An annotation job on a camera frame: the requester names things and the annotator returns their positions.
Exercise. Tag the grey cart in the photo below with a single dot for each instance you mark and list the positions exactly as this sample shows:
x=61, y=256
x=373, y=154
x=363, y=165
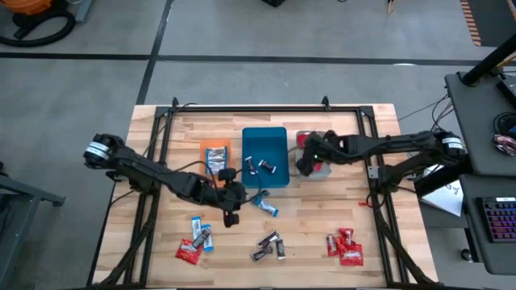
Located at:
x=24, y=193

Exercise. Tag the grey desk with keyboard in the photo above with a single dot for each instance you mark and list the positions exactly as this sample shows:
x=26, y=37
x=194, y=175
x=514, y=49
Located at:
x=471, y=241

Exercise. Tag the candy bag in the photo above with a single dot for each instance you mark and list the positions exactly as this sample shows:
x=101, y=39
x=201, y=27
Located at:
x=504, y=145

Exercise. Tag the orange vacuum cleaner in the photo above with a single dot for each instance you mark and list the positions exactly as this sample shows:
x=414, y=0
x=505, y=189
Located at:
x=24, y=5

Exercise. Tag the white paper sheet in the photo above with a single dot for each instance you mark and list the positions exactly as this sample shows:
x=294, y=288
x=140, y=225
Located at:
x=447, y=199

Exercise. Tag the red tag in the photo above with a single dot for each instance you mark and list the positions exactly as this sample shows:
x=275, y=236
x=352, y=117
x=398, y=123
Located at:
x=364, y=204

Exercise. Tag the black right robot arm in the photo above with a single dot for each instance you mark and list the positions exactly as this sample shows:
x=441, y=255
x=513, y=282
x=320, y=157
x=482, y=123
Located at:
x=395, y=141

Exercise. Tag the grey plastic bin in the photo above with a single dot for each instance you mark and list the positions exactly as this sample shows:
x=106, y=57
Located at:
x=326, y=171

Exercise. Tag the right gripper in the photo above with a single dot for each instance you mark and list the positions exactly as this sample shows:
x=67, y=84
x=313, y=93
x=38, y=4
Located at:
x=322, y=147

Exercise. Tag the black stand post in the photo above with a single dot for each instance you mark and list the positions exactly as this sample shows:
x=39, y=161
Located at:
x=488, y=60

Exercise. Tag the black mat orange striped edge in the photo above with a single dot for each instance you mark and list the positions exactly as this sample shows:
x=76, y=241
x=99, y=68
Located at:
x=492, y=20

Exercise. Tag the orange plastic bin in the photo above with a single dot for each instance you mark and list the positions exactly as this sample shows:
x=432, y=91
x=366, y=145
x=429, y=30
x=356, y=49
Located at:
x=215, y=142

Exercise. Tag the black caster wheel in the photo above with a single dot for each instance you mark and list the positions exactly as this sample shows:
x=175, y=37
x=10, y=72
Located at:
x=467, y=255

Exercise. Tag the grey metal bracket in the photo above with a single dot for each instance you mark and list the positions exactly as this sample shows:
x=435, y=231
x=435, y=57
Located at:
x=373, y=172

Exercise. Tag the blue plastic bin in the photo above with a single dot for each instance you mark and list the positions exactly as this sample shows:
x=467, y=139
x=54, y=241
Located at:
x=266, y=141

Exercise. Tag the backlit keyboard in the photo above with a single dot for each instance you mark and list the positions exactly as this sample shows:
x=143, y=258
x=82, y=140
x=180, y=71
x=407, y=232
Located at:
x=500, y=219

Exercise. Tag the black desk beam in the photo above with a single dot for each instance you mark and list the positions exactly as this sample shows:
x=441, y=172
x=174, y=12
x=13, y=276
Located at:
x=439, y=181

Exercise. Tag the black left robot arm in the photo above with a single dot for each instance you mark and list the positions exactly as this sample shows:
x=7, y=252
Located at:
x=161, y=177

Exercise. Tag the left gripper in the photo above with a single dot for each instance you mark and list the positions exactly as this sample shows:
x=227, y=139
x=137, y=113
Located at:
x=231, y=197

